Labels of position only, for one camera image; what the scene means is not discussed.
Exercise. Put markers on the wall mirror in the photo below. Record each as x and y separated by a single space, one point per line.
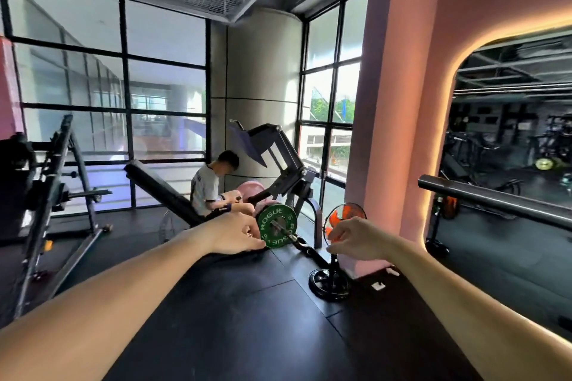
491 126

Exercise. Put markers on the thick chrome barbell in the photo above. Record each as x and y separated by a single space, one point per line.
491 200

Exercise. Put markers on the person's right hand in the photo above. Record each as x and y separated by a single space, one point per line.
362 240

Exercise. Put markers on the black framed window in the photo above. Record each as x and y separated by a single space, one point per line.
67 14
321 37

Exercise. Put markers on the person's left forearm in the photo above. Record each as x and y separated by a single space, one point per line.
98 313

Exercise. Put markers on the pink weight plate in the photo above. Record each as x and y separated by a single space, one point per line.
250 188

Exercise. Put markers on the black leg press machine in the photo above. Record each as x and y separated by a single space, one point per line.
277 148

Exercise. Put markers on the dark green weight plate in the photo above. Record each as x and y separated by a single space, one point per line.
268 238

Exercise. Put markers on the small white box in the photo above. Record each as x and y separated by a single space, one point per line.
378 285

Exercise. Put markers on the orange fan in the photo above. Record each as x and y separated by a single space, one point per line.
346 213

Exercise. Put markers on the person's left hand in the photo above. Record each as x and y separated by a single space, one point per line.
237 233

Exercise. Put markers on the person's right forearm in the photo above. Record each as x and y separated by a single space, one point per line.
482 318

